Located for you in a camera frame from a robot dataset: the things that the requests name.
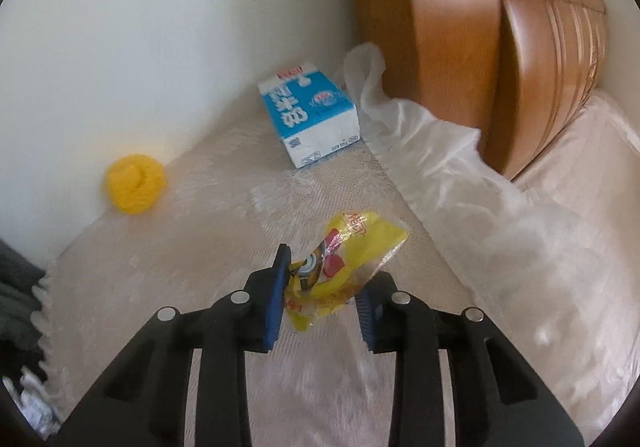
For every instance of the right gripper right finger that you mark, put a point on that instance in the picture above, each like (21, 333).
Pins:
(499, 400)

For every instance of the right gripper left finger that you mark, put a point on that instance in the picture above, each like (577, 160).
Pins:
(140, 398)

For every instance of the printed paper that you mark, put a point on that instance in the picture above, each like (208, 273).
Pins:
(35, 404)

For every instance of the yellow snack wrapper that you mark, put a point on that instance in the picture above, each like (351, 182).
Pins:
(356, 245)

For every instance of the white lace nightstand cover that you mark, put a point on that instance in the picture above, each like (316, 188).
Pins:
(413, 199)

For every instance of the bed with pink sheet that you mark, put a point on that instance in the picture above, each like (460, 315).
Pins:
(592, 169)

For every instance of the yellow mesh ball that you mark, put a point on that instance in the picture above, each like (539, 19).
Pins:
(134, 183)

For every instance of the blue white milk carton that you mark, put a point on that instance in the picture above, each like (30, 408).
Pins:
(312, 116)

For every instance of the wooden headboard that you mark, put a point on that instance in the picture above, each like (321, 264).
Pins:
(517, 70)

